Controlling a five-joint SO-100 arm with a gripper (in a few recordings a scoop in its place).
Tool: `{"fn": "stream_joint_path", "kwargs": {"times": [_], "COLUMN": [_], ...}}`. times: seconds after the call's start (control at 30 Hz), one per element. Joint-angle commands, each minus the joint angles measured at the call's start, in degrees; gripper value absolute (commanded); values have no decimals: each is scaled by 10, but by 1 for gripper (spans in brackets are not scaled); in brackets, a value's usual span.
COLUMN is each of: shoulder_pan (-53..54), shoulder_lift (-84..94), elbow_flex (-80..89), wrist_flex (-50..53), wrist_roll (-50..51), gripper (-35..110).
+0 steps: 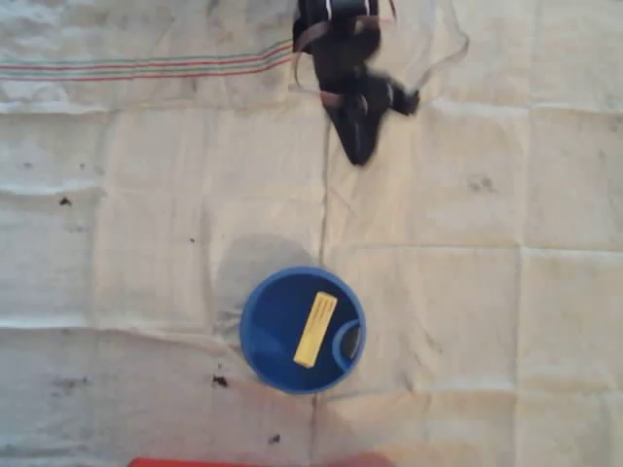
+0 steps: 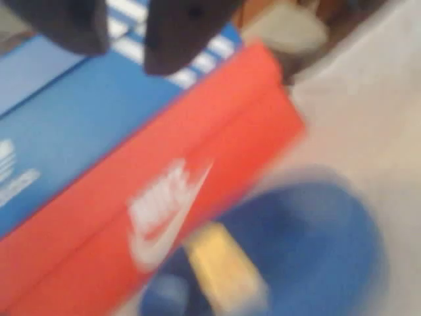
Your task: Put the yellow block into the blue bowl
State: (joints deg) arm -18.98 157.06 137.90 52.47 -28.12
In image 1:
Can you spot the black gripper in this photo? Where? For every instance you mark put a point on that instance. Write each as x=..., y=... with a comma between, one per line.
x=354, y=123

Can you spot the yellow rectangular block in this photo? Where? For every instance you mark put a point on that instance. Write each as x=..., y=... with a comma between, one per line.
x=315, y=331

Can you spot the blue plastic cup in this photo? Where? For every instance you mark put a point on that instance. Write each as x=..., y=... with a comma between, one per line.
x=272, y=331

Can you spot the white striped cloth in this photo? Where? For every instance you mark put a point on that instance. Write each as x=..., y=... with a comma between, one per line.
x=146, y=243

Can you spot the red flat object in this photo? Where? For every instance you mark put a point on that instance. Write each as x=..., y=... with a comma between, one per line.
x=219, y=462

